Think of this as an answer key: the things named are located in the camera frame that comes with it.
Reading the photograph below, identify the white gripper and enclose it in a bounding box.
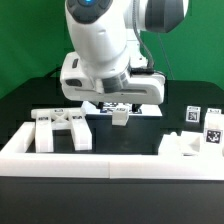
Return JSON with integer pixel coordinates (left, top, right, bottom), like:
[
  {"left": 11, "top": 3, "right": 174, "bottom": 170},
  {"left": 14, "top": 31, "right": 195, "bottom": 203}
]
[{"left": 60, "top": 52, "right": 165, "bottom": 113}]

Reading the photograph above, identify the white chair seat part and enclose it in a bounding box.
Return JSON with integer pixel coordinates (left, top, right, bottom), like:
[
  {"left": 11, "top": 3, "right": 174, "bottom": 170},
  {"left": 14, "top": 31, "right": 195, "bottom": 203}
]
[{"left": 158, "top": 131, "right": 203, "bottom": 156}]

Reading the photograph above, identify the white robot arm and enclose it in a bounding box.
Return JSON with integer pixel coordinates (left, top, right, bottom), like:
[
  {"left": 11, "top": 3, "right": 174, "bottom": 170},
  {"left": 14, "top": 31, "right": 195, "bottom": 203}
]
[{"left": 60, "top": 0, "right": 189, "bottom": 106}]

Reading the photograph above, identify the white marker sheet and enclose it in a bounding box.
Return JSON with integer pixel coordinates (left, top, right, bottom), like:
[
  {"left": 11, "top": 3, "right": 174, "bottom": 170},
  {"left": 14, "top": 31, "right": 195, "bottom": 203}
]
[{"left": 82, "top": 101, "right": 162, "bottom": 116}]

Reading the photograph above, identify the left small tag cube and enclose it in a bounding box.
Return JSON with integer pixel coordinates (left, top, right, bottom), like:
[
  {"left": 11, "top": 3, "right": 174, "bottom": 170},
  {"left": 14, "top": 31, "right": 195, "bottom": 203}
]
[{"left": 186, "top": 106, "right": 201, "bottom": 123}]

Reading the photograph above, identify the small tag cube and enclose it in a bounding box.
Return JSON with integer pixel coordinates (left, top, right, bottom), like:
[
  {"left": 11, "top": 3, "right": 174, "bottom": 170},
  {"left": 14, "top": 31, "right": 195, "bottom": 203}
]
[
  {"left": 186, "top": 106, "right": 201, "bottom": 123},
  {"left": 206, "top": 108, "right": 222, "bottom": 114}
]

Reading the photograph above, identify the right small tag cube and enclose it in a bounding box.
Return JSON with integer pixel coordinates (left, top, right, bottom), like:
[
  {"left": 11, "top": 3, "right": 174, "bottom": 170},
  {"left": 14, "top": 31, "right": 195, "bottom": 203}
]
[{"left": 206, "top": 108, "right": 222, "bottom": 114}]

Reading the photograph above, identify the white U-shaped fence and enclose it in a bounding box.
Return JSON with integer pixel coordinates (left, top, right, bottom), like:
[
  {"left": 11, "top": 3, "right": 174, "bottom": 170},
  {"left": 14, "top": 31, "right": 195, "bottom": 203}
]
[{"left": 0, "top": 122, "right": 224, "bottom": 180}]

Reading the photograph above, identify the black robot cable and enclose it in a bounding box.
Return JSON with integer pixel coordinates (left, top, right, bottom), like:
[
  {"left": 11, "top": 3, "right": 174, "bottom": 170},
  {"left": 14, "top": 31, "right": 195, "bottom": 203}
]
[{"left": 44, "top": 64, "right": 68, "bottom": 79}]

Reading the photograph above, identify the white chair back frame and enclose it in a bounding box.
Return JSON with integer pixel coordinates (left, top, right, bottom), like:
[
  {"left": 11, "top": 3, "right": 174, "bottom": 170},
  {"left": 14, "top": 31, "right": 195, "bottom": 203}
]
[{"left": 31, "top": 108, "right": 92, "bottom": 153}]

